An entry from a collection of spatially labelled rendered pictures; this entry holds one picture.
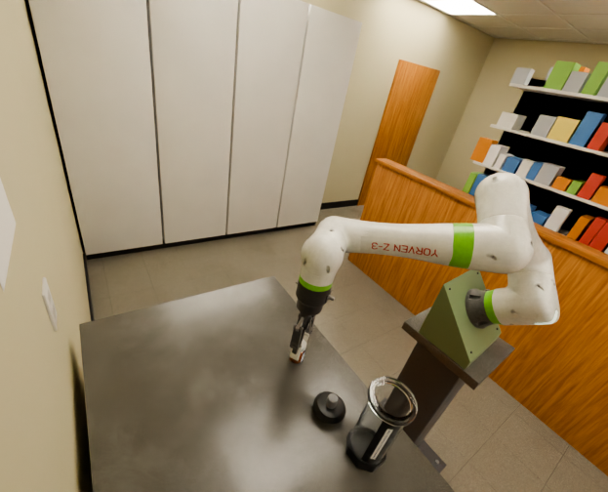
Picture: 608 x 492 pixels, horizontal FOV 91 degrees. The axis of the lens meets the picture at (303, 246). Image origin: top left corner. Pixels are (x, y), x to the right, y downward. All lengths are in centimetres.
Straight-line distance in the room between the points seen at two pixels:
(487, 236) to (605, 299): 161
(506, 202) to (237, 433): 88
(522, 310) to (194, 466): 103
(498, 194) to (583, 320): 164
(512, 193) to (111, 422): 113
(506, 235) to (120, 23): 247
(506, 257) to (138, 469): 95
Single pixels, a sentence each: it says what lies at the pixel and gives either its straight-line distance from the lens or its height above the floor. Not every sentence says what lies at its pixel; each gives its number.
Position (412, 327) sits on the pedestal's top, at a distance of 132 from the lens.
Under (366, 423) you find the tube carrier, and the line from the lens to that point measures 80.
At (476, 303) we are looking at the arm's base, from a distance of 127.
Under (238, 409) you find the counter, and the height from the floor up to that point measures 94.
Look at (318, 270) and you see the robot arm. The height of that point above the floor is 133.
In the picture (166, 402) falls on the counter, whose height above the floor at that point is 94.
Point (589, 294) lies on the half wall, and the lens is 240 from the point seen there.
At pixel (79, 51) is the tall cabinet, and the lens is 264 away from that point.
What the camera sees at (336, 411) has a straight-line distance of 93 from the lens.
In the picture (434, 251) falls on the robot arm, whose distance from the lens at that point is 82.
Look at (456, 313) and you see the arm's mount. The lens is 122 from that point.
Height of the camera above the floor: 175
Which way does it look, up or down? 30 degrees down
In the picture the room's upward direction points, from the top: 12 degrees clockwise
